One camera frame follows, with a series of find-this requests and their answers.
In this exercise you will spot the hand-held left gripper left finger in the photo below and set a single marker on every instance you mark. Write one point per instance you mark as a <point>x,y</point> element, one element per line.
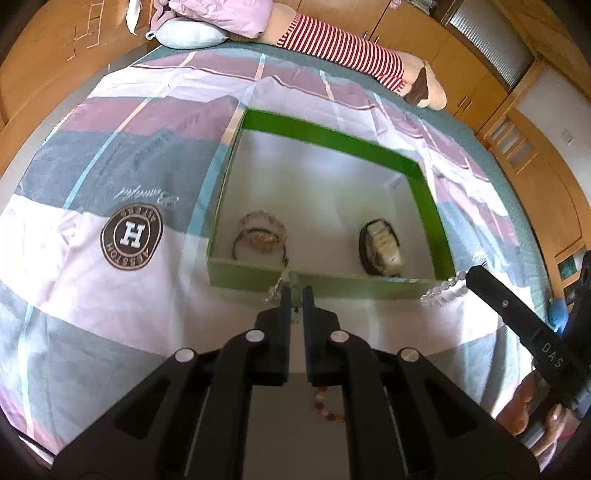
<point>272,350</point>

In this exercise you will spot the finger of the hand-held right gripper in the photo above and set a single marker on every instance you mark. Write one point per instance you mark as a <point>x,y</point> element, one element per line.
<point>517,318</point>

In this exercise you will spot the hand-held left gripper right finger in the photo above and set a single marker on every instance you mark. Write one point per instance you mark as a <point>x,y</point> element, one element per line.
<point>321,350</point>

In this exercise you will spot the green cardboard box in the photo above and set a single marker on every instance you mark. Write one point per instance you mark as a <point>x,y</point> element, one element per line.
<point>323,184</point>

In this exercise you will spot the person's right hand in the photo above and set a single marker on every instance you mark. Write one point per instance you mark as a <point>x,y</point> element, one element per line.
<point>519,410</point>

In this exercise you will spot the plaid bed sheet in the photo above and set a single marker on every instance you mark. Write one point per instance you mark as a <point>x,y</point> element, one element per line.
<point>115,161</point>

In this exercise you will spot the wooden wardrobe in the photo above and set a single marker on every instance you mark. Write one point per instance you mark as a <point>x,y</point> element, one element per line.
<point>452,60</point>

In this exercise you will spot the window blind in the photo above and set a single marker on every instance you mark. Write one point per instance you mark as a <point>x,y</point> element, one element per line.
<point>489,37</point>

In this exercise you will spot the striped plush toy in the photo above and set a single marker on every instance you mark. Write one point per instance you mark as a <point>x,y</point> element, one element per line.
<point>351,50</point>

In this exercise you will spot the light blue pillow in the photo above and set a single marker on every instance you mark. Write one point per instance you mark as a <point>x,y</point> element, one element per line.
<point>189,34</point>

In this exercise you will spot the pink quilt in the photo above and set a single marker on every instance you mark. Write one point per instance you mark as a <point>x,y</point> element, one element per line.
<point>221,14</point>

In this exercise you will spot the white cloth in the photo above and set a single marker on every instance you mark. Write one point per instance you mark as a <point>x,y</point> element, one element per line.
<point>134,14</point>

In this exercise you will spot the white wall socket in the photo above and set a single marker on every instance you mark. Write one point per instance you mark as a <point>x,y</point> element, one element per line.
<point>567,136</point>

